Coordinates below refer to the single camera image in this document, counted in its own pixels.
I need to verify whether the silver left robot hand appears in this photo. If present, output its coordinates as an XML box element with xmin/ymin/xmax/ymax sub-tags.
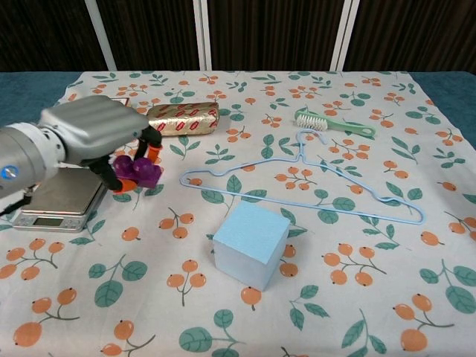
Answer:
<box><xmin>38</xmin><ymin>95</ymin><xmax>164</xmax><ymax>195</ymax></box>

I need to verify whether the purple toy building brick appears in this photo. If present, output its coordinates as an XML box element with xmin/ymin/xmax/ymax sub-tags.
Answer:
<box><xmin>113</xmin><ymin>155</ymin><xmax>164</xmax><ymax>189</ymax></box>

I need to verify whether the silver digital kitchen scale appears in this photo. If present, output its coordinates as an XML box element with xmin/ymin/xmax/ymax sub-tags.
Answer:
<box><xmin>12</xmin><ymin>163</ymin><xmax>109</xmax><ymax>233</ymax></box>

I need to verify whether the gold foil wrapped package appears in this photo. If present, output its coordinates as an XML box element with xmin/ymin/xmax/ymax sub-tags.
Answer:
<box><xmin>147</xmin><ymin>101</ymin><xmax>220</xmax><ymax>138</ymax></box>

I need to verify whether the light blue foam cube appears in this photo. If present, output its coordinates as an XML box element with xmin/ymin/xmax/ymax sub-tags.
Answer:
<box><xmin>212</xmin><ymin>201</ymin><xmax>291</xmax><ymax>292</ymax></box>

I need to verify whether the green scrubbing brush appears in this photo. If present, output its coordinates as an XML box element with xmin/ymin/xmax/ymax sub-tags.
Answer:
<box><xmin>294</xmin><ymin>106</ymin><xmax>376</xmax><ymax>137</ymax></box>

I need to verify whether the floral print tablecloth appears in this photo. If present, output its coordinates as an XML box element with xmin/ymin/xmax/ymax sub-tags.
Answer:
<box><xmin>0</xmin><ymin>70</ymin><xmax>476</xmax><ymax>357</ymax></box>

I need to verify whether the white folding screen frame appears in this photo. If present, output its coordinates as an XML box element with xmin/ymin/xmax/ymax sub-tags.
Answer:
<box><xmin>83</xmin><ymin>0</ymin><xmax>361</xmax><ymax>71</ymax></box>

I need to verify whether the light blue wire hanger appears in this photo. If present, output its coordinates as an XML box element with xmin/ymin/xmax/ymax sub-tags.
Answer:
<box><xmin>179</xmin><ymin>129</ymin><xmax>426</xmax><ymax>225</ymax></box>

